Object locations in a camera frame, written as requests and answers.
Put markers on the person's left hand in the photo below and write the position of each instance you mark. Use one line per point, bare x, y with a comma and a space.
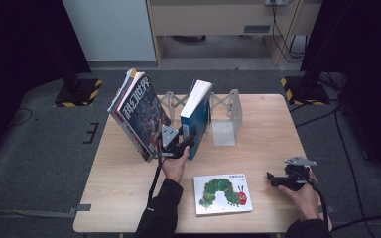
175, 167

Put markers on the black stand with striped base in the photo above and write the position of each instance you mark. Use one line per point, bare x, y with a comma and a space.
79, 94
306, 91

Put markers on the extendable grey metal book rack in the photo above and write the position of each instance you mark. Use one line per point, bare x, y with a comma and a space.
225, 132

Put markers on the thick blue book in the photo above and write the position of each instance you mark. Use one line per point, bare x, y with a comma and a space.
196, 112

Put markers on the red-edged magazine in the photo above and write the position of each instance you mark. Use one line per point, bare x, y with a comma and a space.
129, 132

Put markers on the person's right hand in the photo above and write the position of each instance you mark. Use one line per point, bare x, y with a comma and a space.
306, 201

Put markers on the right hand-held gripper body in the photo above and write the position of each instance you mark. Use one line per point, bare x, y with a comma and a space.
297, 177

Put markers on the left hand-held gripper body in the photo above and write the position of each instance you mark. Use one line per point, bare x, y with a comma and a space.
172, 145

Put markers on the white caterpillar picture book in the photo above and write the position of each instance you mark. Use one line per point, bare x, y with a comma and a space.
223, 195

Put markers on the white power strip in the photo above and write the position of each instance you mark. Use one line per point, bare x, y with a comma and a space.
276, 2

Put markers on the white panel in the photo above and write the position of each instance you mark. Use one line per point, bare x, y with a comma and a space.
109, 29

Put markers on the black curtain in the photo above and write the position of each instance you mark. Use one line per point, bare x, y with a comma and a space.
20, 49
370, 49

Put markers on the dark illustrated magazine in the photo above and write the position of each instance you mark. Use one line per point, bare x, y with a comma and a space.
144, 112

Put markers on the pale magazine with orange corner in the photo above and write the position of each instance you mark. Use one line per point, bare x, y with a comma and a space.
120, 92

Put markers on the beige wooden desk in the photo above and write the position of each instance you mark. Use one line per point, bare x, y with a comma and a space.
211, 16

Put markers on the grey tape strip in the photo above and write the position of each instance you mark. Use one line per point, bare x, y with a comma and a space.
83, 208
330, 209

